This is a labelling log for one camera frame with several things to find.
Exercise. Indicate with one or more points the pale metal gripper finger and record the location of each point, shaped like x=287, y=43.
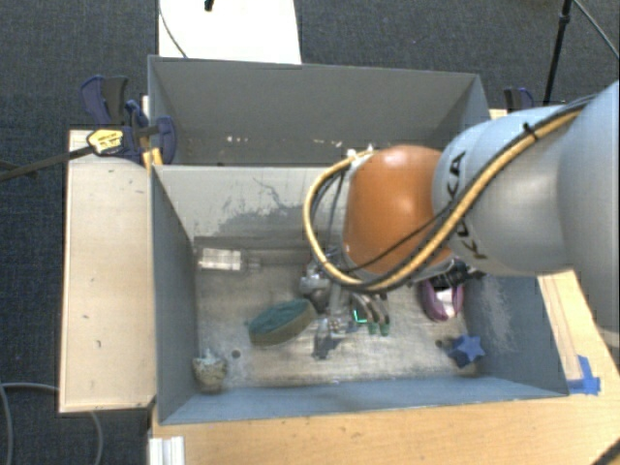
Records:
x=339, y=326
x=321, y=342

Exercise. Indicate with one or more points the green and tan sponge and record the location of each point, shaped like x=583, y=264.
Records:
x=278, y=322

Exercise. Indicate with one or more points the purple curved object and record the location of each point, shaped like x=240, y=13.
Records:
x=430, y=303

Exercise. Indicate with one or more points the clear plastic bottle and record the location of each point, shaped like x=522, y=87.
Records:
x=220, y=259

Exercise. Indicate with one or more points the beige speckled lump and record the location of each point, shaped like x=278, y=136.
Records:
x=210, y=371

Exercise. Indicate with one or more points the blue star block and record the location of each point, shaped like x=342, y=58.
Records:
x=466, y=350

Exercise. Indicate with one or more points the grey metal bin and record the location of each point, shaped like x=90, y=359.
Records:
x=271, y=114

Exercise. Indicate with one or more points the pale wood board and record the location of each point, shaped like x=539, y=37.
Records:
x=109, y=284

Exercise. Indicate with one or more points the black cylinder on white bracket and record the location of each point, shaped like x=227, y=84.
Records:
x=458, y=274

